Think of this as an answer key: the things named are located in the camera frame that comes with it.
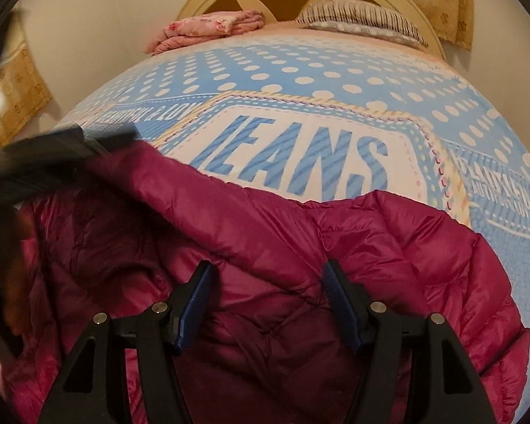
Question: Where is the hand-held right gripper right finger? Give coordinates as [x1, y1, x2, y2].
[322, 260, 491, 424]

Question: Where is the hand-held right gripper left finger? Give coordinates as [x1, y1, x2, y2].
[37, 260, 215, 424]

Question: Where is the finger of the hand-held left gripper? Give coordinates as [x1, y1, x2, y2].
[0, 123, 139, 166]
[0, 157, 93, 206]

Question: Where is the magenta quilted puffer jacket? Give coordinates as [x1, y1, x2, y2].
[2, 139, 530, 424]

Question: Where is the beige sheer window curtain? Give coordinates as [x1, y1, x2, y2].
[371, 0, 475, 52]
[0, 9, 54, 153]

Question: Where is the folded pink floral blanket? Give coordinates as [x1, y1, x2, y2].
[145, 9, 266, 56]

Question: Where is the pink and blue printed bedspread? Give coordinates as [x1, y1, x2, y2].
[0, 20, 530, 363]

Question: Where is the striped grey pillow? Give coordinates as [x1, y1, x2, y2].
[295, 0, 429, 48]

